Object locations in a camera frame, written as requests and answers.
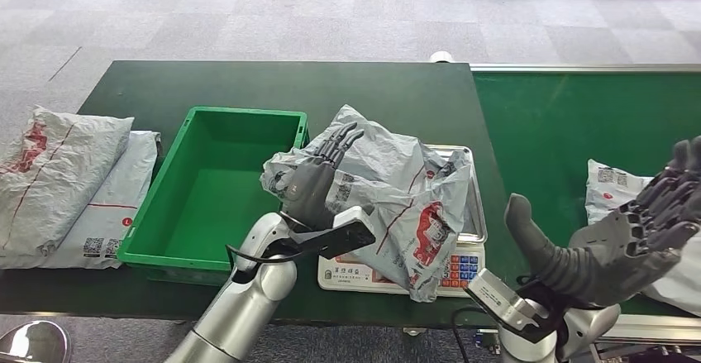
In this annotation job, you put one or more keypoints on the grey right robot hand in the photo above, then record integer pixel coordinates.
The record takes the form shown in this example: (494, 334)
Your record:
(602, 262)

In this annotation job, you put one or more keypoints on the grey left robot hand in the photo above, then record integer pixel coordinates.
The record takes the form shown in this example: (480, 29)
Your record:
(309, 191)

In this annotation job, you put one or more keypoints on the white parcel black-white pattern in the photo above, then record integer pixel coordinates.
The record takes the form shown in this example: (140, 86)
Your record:
(608, 196)

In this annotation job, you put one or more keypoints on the grey red-logo parcel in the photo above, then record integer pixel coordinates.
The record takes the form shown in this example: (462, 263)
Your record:
(394, 185)

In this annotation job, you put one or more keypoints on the green conveyor belt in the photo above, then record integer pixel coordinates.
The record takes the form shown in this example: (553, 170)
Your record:
(547, 119)

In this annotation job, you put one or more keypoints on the flat white QR-code parcel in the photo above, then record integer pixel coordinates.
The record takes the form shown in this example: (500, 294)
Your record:
(109, 223)

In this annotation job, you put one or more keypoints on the large grey red-print parcel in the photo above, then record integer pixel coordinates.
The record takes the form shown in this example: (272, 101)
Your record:
(60, 169)

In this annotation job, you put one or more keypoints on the white electronic scale body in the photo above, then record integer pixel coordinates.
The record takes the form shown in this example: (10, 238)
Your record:
(339, 278)

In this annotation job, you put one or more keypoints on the green plastic crate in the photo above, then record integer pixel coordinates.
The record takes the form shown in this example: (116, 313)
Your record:
(208, 196)

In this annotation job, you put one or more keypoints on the shiny chrome dome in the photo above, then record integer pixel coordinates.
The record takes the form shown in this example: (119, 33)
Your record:
(33, 344)

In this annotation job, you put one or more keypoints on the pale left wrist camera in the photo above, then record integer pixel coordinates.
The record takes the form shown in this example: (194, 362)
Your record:
(350, 229)

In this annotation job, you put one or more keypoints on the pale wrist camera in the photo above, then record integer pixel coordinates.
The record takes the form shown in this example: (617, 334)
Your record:
(350, 229)
(498, 297)

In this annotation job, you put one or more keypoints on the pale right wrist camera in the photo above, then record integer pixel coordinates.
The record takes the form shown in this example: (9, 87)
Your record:
(498, 297)

